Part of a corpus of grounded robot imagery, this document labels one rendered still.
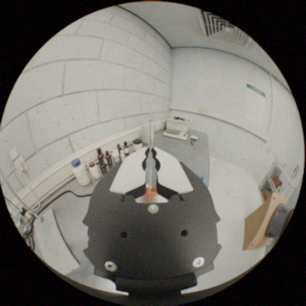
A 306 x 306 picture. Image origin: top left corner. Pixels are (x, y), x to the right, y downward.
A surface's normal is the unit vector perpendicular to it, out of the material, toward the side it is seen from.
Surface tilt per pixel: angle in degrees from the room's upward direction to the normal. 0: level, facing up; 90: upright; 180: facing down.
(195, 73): 90
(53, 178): 90
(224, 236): 0
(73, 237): 0
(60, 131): 90
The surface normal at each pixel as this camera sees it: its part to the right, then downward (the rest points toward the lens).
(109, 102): 0.85, 0.30
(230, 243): 0.03, -0.85
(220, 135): -0.53, 0.43
